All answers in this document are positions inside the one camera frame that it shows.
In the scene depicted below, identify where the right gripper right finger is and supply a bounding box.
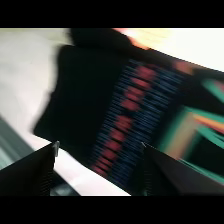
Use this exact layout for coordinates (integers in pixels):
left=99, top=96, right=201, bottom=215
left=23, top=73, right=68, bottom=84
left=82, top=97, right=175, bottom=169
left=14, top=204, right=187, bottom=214
left=131, top=141, right=224, bottom=197

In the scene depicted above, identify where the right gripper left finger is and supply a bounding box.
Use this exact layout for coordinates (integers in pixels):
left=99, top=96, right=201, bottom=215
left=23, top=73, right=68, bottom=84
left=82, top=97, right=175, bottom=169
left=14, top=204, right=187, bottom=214
left=0, top=140, right=61, bottom=197

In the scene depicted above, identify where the black patterned garment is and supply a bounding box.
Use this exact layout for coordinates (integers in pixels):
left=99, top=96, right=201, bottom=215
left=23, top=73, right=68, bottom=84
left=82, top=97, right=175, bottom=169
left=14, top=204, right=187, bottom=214
left=32, top=28, right=224, bottom=197

